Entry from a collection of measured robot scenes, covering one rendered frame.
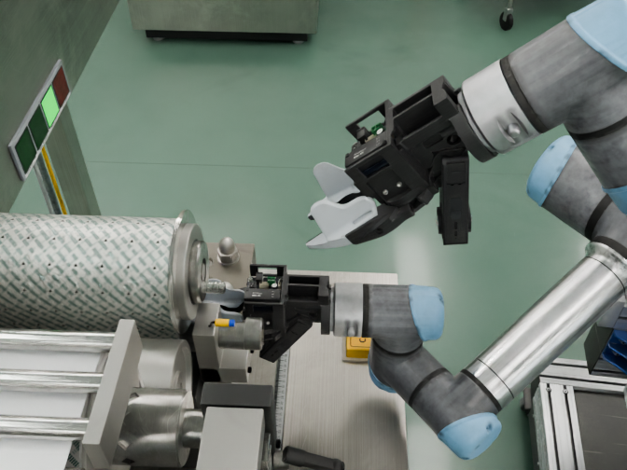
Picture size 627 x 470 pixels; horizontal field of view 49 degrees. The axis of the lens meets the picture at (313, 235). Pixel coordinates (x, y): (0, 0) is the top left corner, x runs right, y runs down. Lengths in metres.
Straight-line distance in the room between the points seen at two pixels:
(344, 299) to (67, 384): 0.50
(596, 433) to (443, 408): 1.09
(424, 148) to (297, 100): 2.69
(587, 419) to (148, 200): 1.79
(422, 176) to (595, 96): 0.16
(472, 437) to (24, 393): 0.60
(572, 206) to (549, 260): 1.58
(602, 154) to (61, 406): 0.47
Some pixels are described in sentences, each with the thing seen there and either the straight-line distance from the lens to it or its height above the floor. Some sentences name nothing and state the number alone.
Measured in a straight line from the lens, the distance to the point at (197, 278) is 0.79.
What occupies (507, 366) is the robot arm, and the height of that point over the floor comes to 1.08.
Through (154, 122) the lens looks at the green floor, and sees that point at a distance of 3.25.
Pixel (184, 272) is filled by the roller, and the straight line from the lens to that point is 0.77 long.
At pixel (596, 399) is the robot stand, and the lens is 2.08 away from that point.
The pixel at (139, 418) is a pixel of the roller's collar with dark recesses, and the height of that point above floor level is 1.37.
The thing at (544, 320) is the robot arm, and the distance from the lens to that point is 1.00.
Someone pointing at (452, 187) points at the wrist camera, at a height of 1.44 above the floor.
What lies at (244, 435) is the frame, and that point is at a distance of 0.48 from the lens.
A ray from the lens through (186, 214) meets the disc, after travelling 0.81.
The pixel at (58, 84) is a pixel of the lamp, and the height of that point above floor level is 1.20.
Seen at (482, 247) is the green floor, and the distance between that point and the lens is 2.64.
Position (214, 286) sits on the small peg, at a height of 1.25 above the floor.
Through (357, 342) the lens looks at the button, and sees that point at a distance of 1.15.
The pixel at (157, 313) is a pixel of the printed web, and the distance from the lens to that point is 0.80.
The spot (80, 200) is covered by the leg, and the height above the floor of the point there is 0.64.
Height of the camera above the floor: 1.86
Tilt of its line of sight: 45 degrees down
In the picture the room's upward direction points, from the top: straight up
